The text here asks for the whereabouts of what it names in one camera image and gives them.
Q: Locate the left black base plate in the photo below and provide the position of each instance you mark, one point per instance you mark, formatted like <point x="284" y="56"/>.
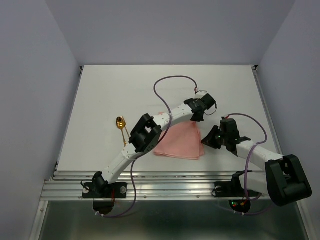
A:
<point x="116" y="190"/>

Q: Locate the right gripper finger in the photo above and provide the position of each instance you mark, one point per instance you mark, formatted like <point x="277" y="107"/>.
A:
<point x="213" y="139"/>
<point x="231" y="146"/>

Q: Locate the gold spoon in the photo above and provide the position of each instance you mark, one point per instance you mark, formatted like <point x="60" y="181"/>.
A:
<point x="121" y="125"/>

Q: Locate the pink satin napkin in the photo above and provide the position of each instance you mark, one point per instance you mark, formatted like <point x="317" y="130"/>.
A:
<point x="183" y="141"/>

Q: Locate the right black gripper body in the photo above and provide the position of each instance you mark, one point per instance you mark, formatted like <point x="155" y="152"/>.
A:
<point x="224" y="138"/>

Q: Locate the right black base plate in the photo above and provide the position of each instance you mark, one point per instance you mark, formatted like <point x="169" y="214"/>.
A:
<point x="228" y="189"/>

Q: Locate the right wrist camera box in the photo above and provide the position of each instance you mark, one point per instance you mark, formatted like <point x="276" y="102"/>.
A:
<point x="228" y="126"/>

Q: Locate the aluminium frame rail front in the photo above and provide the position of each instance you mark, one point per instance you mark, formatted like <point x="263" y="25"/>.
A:
<point x="143" y="186"/>

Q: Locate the gold fork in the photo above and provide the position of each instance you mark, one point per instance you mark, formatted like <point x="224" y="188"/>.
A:
<point x="126" y="131"/>

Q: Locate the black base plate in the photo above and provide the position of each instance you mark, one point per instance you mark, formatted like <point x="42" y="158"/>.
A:
<point x="116" y="190"/>
<point x="228" y="189"/>

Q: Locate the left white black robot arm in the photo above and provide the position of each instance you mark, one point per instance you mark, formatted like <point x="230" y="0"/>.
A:
<point x="145" y="136"/>

